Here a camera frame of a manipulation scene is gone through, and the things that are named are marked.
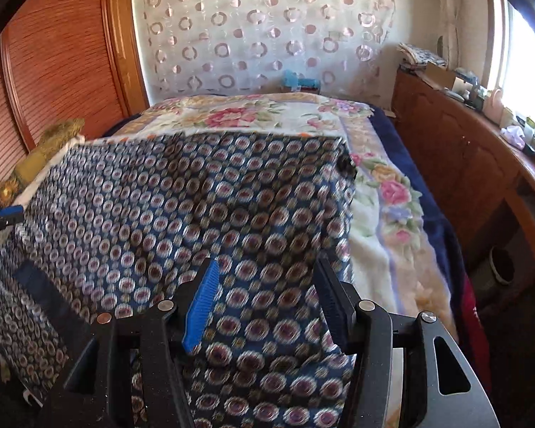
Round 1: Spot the floral blanket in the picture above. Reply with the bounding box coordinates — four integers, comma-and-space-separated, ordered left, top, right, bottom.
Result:
111, 93, 458, 322

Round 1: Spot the teal box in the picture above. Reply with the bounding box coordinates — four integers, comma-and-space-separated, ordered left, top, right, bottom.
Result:
282, 70, 319, 94

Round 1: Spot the gold patterned pillow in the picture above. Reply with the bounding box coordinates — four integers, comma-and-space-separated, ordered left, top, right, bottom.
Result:
0, 118, 85, 203

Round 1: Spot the window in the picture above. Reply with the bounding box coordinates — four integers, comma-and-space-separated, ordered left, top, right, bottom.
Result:
486, 0, 535, 139

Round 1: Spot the cardboard box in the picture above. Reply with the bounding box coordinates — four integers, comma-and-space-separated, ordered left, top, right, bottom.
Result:
421, 62, 458, 90

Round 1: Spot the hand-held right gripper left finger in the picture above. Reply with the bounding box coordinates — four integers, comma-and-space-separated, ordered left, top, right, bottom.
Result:
49, 256, 221, 428

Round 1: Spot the wooden cabinet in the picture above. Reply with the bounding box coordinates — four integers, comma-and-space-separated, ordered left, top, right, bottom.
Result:
390, 67, 535, 286

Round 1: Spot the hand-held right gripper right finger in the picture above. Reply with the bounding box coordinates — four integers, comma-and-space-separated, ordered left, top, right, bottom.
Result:
314, 256, 502, 428

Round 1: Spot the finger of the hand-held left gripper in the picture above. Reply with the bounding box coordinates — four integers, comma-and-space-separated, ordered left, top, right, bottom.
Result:
0, 205, 25, 237

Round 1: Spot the wooden louvered wardrobe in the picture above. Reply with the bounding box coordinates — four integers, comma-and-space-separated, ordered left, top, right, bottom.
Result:
0, 0, 150, 215

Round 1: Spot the red cloth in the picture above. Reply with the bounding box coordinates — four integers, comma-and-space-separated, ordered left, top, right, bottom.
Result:
461, 272, 491, 393

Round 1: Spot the white bowl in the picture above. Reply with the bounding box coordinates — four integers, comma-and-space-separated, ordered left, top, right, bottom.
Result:
488, 245, 515, 284

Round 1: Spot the stack of folded cloths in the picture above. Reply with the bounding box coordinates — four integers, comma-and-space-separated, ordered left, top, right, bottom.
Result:
397, 42, 447, 72

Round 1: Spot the navy patterned satin shirt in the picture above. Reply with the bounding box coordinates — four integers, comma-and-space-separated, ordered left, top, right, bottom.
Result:
0, 131, 357, 428

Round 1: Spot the sheer circle-patterned curtain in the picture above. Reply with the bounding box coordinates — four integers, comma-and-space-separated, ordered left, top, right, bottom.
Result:
131, 0, 397, 103

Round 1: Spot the navy bed sheet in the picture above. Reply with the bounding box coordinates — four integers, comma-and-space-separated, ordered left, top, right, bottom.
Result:
370, 102, 467, 277

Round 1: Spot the white window curtain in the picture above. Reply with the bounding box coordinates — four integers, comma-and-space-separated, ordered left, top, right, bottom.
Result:
428, 0, 486, 67

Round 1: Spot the white plastic bag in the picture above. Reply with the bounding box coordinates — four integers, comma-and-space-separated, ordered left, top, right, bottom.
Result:
501, 125, 527, 148

